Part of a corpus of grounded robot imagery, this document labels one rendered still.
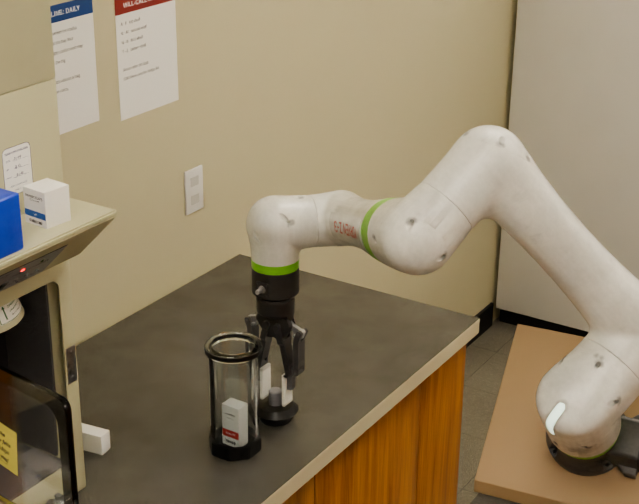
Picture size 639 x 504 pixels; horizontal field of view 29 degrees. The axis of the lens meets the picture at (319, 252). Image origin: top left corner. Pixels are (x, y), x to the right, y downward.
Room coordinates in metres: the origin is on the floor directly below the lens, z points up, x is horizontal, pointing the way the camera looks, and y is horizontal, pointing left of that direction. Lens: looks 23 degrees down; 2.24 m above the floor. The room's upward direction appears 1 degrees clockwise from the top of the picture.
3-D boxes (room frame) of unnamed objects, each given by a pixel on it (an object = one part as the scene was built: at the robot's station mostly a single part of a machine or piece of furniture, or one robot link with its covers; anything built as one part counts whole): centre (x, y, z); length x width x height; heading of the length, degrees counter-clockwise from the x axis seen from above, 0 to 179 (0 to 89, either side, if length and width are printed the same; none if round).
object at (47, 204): (1.84, 0.43, 1.54); 0.05 x 0.05 x 0.06; 53
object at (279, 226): (2.20, 0.08, 1.35); 0.13 x 0.11 x 0.14; 106
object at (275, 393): (2.20, 0.08, 0.97); 0.09 x 0.09 x 0.07
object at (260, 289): (2.20, 0.09, 1.25); 0.12 x 0.09 x 0.06; 148
